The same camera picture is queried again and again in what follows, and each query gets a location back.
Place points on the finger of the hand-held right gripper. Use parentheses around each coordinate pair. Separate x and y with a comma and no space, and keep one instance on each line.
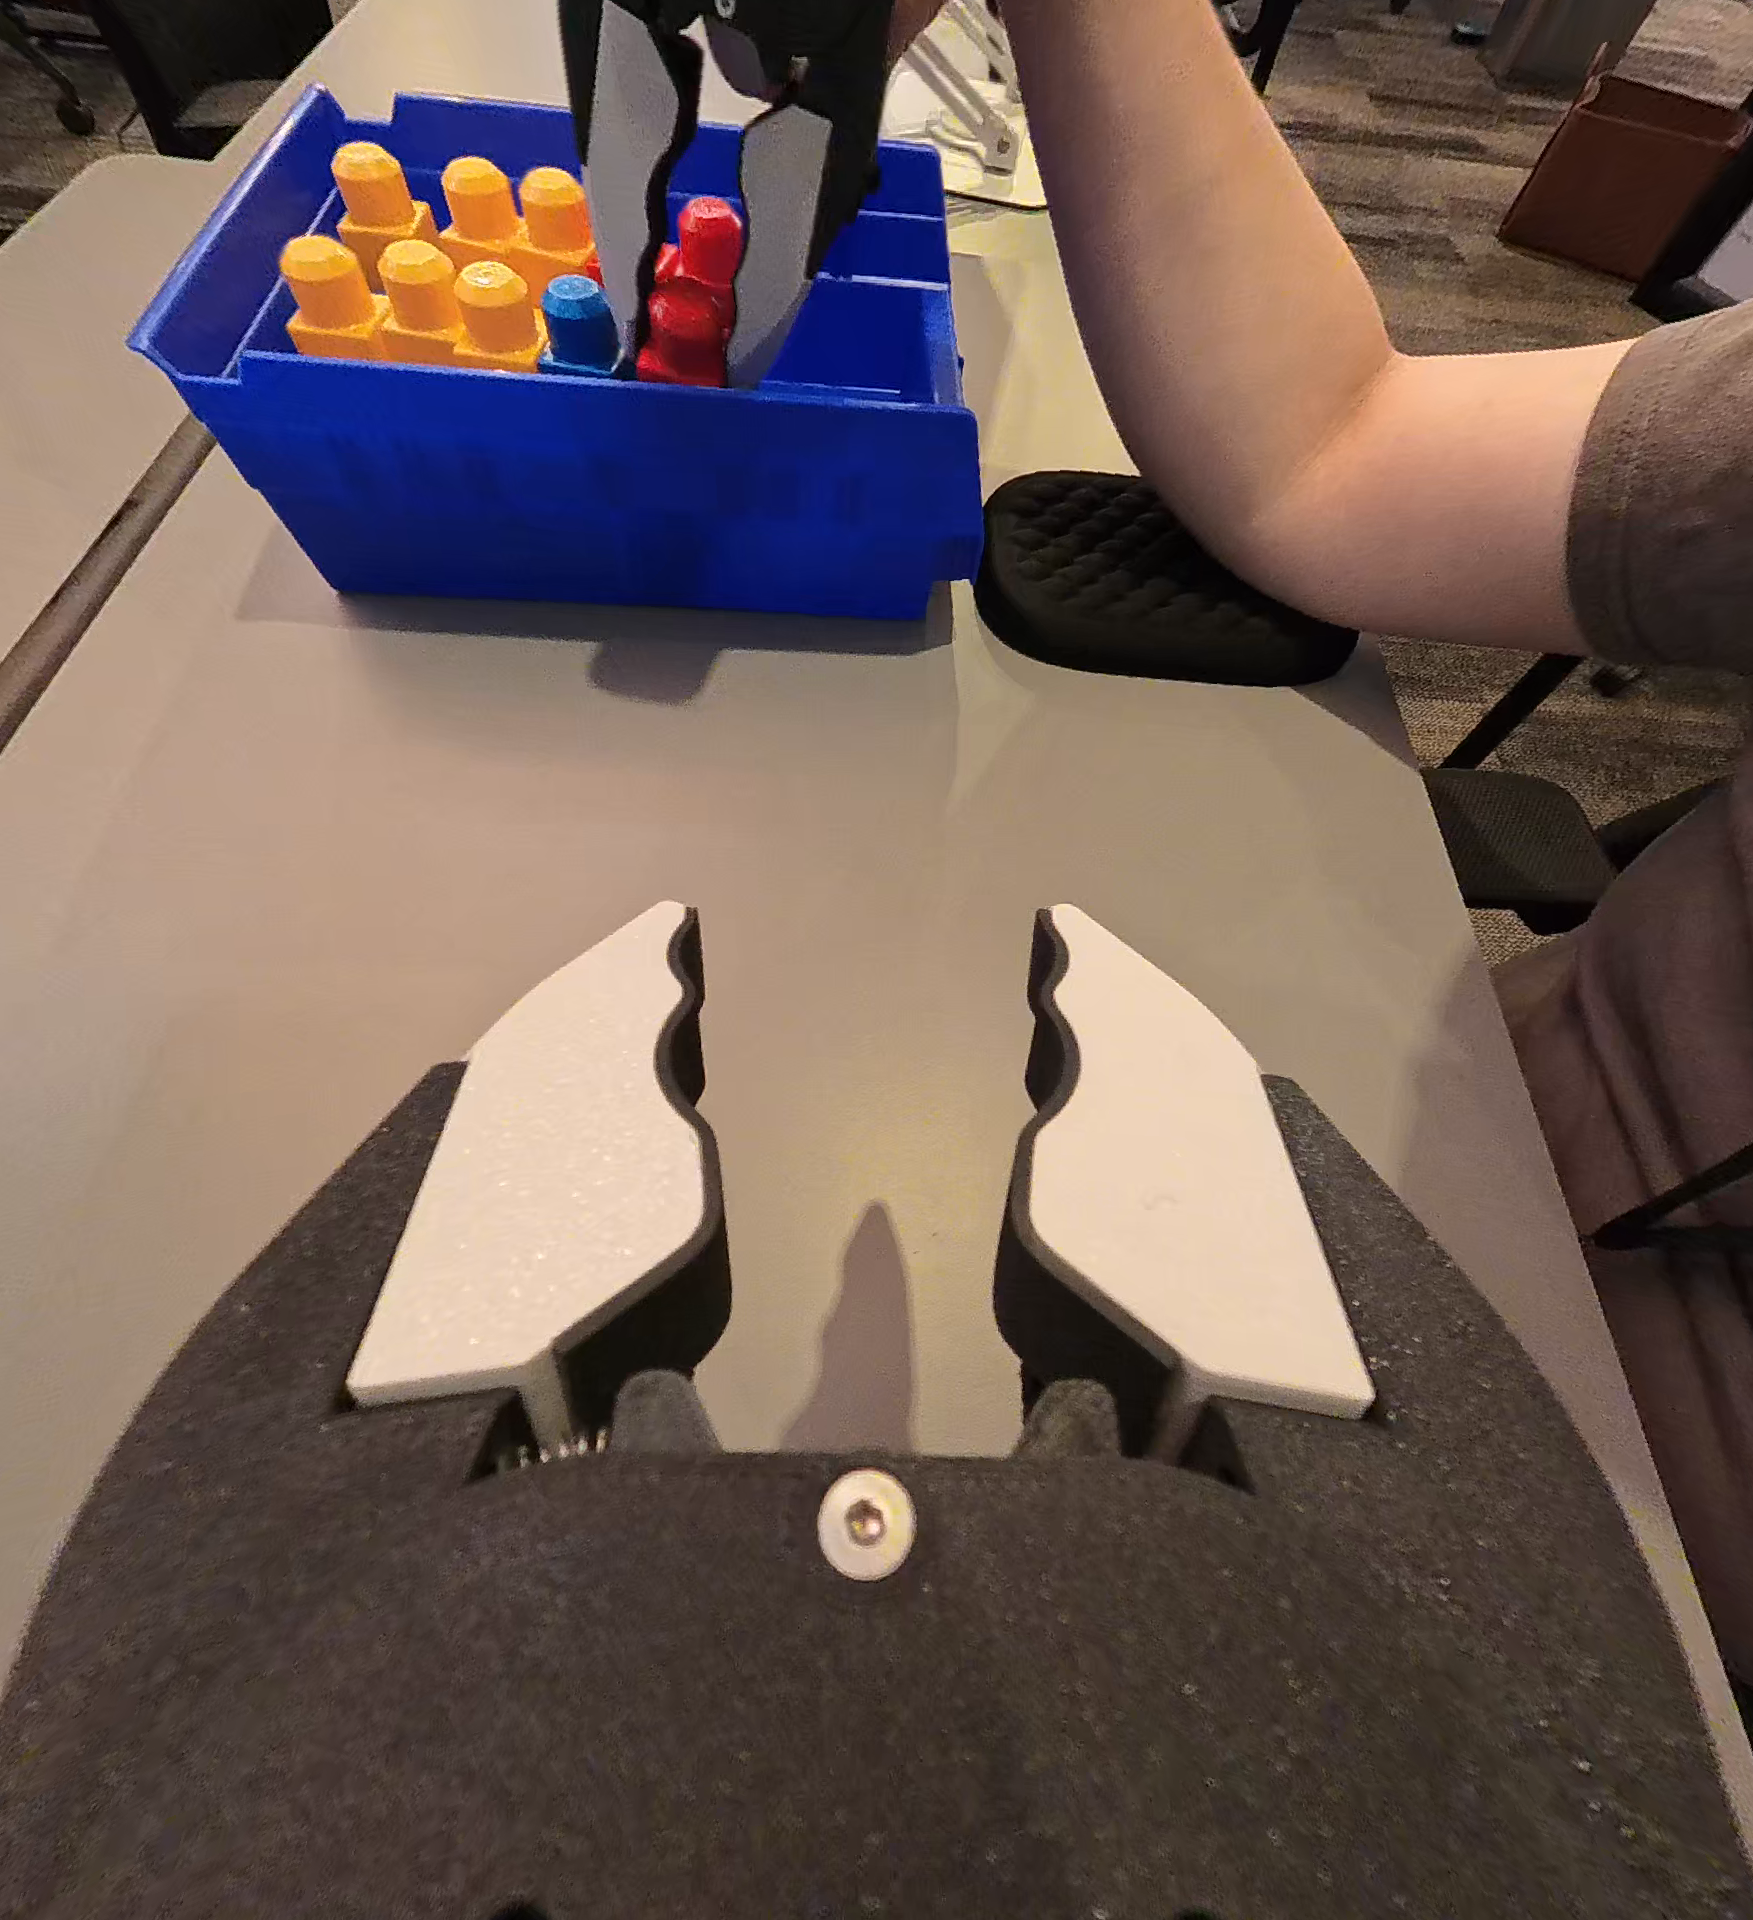
(783,209)
(624,120)

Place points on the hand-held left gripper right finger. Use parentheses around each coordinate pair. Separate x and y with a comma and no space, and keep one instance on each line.
(1175,1199)

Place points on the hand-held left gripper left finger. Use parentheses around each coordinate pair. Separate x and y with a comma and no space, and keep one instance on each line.
(547,1187)

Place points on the blue mega block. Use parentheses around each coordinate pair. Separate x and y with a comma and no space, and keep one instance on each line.
(579,318)

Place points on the blue plastic bin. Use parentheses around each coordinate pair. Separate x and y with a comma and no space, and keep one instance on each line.
(592,497)

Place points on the orange mega block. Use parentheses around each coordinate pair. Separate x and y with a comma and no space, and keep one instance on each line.
(421,301)

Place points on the white metal stand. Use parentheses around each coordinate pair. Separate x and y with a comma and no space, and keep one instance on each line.
(991,143)

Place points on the black office chair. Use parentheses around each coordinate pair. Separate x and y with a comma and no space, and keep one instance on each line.
(1537,846)
(217,74)

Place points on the black wrist rest pad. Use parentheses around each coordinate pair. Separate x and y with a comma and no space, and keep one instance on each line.
(1161,585)

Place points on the grey bin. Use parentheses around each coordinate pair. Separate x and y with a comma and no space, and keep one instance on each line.
(1566,39)

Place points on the brown box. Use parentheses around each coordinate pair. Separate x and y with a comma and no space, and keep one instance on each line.
(1626,167)

